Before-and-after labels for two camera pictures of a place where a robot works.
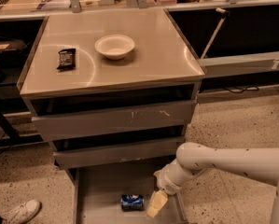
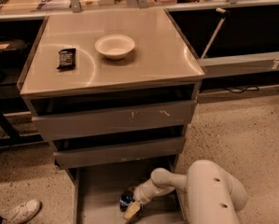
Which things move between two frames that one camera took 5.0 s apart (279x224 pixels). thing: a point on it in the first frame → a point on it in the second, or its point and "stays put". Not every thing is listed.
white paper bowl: x=115 y=47 stays put
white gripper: x=165 y=179 → x=143 y=192
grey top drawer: x=147 y=118 stays put
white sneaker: x=20 y=213 stays put
